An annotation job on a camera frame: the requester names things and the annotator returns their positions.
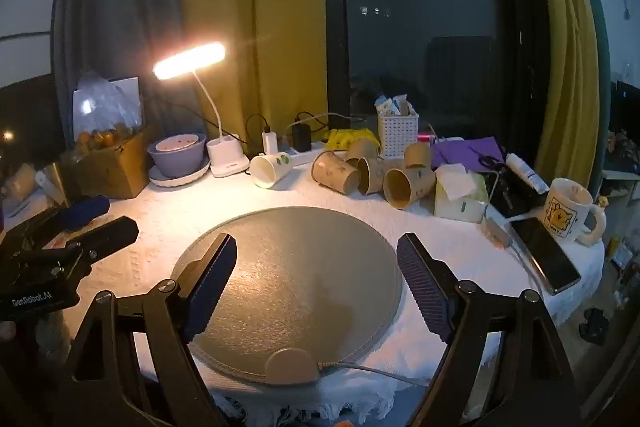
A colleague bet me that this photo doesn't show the white power strip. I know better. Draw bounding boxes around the white power strip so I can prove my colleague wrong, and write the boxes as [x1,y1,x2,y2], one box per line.
[274,147,333,168]

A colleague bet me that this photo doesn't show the black smartphone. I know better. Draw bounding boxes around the black smartphone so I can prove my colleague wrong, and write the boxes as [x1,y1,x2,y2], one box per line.
[509,217,582,295]

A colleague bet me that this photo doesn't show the white flat box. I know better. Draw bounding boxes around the white flat box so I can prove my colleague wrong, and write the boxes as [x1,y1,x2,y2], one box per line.
[107,77,143,128]

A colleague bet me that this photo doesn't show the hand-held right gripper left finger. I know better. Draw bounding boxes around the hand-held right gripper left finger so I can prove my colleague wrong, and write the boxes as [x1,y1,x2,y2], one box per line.
[65,233,238,427]

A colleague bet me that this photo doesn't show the white desk lamp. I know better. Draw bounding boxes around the white desk lamp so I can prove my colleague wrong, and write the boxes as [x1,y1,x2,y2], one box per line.
[152,41,251,178]

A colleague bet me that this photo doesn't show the brown paper cup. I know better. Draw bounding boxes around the brown paper cup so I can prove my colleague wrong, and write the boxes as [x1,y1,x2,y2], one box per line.
[346,139,378,161]
[312,151,362,194]
[383,167,437,210]
[403,142,433,172]
[356,156,387,196]

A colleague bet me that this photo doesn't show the grey curtain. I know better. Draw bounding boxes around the grey curtain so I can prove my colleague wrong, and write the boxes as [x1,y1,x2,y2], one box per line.
[51,0,182,142]

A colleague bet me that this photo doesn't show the black charger plug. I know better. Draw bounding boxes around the black charger plug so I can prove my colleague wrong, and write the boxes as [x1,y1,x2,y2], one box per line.
[292,122,313,152]

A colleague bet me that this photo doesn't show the white cream tube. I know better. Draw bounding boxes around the white cream tube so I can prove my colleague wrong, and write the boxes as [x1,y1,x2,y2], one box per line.
[505,153,550,195]

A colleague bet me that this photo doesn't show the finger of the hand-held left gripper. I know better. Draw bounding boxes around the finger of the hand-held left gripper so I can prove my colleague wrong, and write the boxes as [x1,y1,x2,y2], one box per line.
[64,216,140,259]
[10,195,111,239]

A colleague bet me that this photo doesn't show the purple bowl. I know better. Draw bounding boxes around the purple bowl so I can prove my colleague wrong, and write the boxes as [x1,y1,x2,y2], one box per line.
[147,133,208,178]

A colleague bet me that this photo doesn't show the white plate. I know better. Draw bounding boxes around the white plate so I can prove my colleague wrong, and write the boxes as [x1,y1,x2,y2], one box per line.
[148,157,211,188]

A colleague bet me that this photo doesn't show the clear plastic bag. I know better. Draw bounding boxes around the clear plastic bag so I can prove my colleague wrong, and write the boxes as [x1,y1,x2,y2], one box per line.
[72,69,143,142]

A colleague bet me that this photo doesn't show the white mug with bear print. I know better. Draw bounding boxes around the white mug with bear print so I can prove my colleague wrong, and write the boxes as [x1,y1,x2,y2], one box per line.
[542,178,607,248]

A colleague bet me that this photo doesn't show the yellow curtain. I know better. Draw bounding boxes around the yellow curtain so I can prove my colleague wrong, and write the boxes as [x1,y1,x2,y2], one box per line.
[175,0,347,154]
[522,0,601,190]

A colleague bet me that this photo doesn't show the white cup with green print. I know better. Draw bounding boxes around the white cup with green print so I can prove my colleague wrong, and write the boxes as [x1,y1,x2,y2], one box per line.
[249,152,293,188]

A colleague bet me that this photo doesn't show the cardboard box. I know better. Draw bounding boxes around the cardboard box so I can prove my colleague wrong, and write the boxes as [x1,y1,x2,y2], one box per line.
[60,127,153,200]

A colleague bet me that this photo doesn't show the yellow cloth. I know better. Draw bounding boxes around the yellow cloth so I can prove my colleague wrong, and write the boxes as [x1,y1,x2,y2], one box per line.
[325,128,381,152]

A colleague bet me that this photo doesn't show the round grey heating mat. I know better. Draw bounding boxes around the round grey heating mat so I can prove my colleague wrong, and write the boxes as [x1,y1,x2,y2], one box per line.
[171,206,405,383]

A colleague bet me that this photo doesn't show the black scissors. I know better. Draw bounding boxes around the black scissors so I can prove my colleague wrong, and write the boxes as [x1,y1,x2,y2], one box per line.
[477,153,507,172]

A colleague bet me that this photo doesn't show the white plastic basket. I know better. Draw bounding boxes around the white plastic basket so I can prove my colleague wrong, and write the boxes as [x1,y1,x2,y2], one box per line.
[377,109,419,159]

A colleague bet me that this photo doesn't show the white mat cable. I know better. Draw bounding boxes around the white mat cable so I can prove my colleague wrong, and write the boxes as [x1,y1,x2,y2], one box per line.
[316,361,426,382]

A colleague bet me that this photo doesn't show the green tissue box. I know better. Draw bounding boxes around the green tissue box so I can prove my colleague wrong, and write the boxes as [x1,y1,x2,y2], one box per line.
[433,164,489,223]

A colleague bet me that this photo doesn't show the purple cloth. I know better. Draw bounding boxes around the purple cloth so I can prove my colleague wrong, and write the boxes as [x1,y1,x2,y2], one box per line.
[430,137,507,172]

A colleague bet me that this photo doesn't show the beige mat controller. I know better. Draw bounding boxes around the beige mat controller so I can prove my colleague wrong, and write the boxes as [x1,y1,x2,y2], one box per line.
[265,348,321,385]

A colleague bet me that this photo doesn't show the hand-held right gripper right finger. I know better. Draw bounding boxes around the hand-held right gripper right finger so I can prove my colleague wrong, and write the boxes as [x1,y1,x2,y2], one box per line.
[396,233,581,427]

